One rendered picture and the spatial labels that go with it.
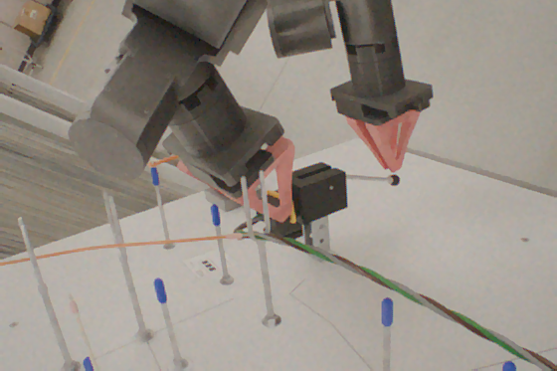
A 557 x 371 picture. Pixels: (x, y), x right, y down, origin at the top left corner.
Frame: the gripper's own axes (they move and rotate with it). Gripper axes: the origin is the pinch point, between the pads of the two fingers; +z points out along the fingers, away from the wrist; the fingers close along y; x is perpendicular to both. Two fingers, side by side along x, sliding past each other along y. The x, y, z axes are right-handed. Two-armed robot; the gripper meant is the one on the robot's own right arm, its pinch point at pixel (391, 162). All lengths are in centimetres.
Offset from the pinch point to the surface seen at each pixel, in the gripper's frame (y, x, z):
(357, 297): 10.1, -14.3, 4.6
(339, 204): 2.5, -9.6, -0.4
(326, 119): -139, 82, 58
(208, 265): -4.7, -22.5, 3.4
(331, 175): 2.3, -9.6, -3.7
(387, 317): 21.4, -19.5, -3.8
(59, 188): -72, -31, 13
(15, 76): -102, -30, -9
